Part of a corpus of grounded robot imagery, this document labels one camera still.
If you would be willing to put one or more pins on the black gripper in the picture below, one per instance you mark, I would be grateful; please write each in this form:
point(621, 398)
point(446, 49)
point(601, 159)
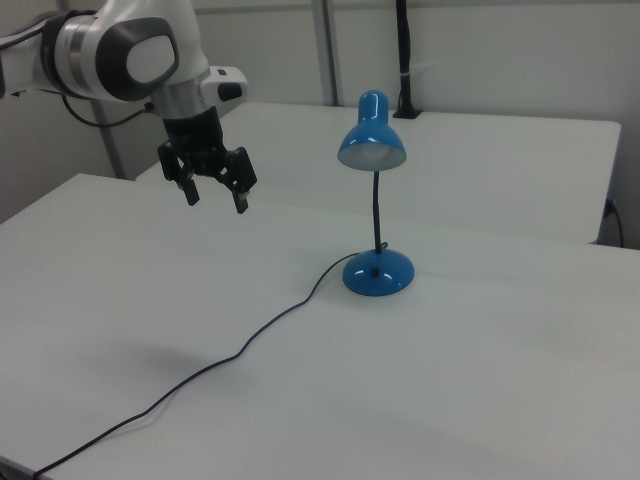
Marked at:
point(192, 135)

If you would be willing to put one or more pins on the blue gooseneck desk lamp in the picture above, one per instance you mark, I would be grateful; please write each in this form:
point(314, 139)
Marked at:
point(378, 272)

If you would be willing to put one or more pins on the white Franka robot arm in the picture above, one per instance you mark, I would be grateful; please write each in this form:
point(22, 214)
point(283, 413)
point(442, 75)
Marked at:
point(90, 55)

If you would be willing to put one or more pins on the black clamped pole stand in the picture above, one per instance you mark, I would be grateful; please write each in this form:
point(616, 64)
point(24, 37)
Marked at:
point(404, 55)

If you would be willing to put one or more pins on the grey partition post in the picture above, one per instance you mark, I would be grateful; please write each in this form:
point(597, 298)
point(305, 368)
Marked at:
point(326, 50)
point(114, 150)

